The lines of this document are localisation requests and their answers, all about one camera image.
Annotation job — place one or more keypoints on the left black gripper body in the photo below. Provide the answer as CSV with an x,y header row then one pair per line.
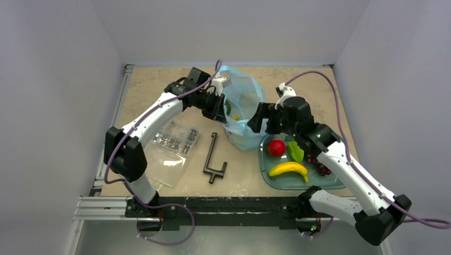
x,y
209,103

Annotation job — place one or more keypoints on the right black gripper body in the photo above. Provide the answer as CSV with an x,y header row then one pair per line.
x,y
269,117

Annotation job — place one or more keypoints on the blue plastic bag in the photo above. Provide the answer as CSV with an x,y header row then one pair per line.
x,y
244,94

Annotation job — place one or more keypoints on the red fake apple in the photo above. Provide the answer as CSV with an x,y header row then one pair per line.
x,y
276,148

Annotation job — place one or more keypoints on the green fake lime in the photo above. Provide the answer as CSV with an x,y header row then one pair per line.
x,y
295,152

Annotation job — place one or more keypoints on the red fake grapes bunch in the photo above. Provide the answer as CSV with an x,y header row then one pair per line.
x,y
320,168

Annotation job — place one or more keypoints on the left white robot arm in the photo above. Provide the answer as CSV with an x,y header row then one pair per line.
x,y
124,147

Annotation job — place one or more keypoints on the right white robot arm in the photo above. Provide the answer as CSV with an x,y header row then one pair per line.
x,y
375,213

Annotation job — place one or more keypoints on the teal plastic tray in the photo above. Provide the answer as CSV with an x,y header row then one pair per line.
x,y
292,180

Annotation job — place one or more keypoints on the clear plastic screw box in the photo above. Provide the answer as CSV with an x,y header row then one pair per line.
x,y
168,152

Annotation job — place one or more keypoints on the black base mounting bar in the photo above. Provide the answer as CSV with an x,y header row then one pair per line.
x,y
285,213

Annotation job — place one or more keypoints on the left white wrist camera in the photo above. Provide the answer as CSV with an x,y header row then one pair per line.
x,y
219,84

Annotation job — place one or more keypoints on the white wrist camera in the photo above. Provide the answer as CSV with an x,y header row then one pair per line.
x,y
219,84
284,92

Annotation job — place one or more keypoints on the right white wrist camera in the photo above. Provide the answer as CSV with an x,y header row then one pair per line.
x,y
284,92

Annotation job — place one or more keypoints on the black metal bracket tool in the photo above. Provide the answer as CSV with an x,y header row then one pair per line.
x,y
209,168

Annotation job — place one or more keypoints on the aluminium frame rail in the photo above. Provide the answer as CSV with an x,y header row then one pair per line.
x,y
105,208

